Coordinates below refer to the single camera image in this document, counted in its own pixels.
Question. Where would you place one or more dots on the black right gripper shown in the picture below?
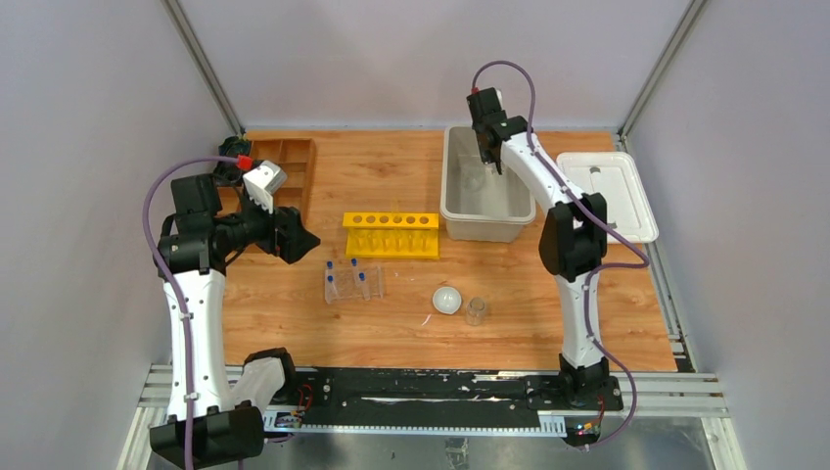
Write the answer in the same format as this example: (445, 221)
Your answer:
(488, 158)

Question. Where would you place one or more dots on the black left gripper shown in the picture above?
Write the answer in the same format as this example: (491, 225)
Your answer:
(284, 234)

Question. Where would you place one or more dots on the small clear glass beaker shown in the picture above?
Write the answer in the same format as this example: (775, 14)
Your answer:
(472, 179)

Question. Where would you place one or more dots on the white plastic bin lid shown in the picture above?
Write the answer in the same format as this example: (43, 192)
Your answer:
(614, 175)

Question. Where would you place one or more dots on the white porcelain evaporating dish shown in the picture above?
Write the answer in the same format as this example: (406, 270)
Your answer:
(447, 300)

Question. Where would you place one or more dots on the small glass flask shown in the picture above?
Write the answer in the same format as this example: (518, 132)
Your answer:
(476, 311)

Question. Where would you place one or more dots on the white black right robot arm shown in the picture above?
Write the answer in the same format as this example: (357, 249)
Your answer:
(571, 245)

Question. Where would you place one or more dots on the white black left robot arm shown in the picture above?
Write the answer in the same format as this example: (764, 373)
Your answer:
(210, 421)

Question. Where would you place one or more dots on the yellow test tube rack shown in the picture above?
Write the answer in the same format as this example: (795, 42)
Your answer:
(391, 235)

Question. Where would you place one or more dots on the translucent grey plastic bin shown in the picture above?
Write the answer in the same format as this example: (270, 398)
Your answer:
(498, 213)

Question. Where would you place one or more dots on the wooden compartment organizer tray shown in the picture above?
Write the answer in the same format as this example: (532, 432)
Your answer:
(297, 156)

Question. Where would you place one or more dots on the clear plastic well plate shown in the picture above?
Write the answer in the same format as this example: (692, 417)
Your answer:
(348, 287)

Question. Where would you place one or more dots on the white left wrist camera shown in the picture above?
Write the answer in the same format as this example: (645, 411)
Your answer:
(261, 180)

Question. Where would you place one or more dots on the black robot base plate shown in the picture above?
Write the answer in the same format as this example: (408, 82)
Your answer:
(426, 399)

